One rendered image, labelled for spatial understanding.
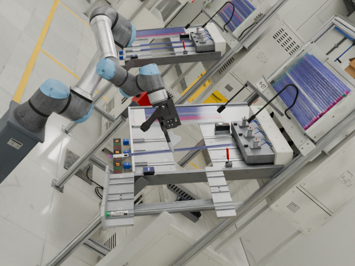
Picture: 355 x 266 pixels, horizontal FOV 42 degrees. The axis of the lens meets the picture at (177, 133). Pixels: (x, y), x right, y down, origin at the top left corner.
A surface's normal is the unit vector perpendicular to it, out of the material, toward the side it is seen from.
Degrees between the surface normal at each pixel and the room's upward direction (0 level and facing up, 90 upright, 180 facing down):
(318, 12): 90
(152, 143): 43
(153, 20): 90
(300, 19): 90
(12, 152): 90
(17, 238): 0
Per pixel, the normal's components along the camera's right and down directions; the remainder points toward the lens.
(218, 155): 0.01, -0.87
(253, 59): 0.12, 0.50
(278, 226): -0.71, -0.56
